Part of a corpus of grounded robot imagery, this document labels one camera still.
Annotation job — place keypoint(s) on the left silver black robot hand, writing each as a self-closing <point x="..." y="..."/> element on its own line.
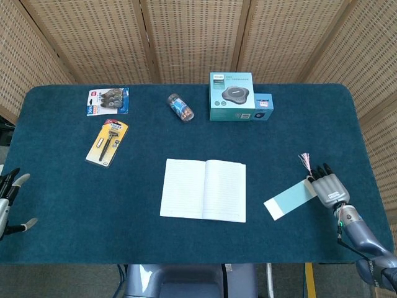
<point x="3" y="211"/>

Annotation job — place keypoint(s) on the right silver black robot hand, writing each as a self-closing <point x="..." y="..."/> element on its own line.
<point x="330" y="189"/>

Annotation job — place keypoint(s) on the light blue tasselled bookmark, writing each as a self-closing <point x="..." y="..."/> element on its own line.
<point x="288" y="198"/>

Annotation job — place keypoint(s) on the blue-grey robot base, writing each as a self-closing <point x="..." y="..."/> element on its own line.
<point x="186" y="281"/>

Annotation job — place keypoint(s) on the open lined notebook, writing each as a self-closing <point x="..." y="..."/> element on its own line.
<point x="186" y="189"/>

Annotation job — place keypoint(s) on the dark blue table cloth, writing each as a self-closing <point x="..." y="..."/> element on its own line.
<point x="62" y="201"/>

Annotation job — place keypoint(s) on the small blue box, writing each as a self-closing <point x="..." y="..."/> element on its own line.
<point x="264" y="110"/>

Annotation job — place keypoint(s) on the white metal pole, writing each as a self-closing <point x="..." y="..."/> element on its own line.
<point x="270" y="279"/>

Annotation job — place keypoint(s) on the razor in yellow pack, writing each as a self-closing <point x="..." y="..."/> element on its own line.
<point x="107" y="144"/>

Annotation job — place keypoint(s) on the teal speaker box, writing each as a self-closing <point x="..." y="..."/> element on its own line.
<point x="231" y="107"/>

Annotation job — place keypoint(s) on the correction tape blister pack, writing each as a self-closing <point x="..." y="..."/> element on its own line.
<point x="107" y="102"/>

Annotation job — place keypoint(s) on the clear bottle with blue label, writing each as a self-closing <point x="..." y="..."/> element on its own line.
<point x="180" y="107"/>

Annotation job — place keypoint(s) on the bamboo folding screen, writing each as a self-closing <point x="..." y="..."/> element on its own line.
<point x="192" y="40"/>

